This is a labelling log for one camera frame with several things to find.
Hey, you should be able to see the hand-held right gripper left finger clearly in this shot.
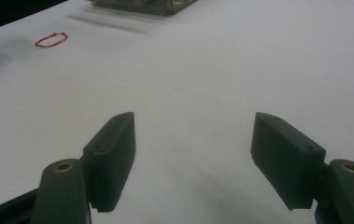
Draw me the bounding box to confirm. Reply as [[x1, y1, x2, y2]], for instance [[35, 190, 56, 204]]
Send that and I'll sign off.
[[30, 111, 136, 224]]

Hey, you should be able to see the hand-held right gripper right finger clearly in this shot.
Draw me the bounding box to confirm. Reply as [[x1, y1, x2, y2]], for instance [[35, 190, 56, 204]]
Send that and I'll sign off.
[[250, 112, 354, 224]]

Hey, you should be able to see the red string bracelet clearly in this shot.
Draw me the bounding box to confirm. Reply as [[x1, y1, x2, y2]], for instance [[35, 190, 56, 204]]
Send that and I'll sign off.
[[35, 32, 69, 49]]

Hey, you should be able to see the clear plastic box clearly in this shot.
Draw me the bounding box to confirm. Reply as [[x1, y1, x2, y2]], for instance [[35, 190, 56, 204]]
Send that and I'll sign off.
[[87, 0, 199, 17]]

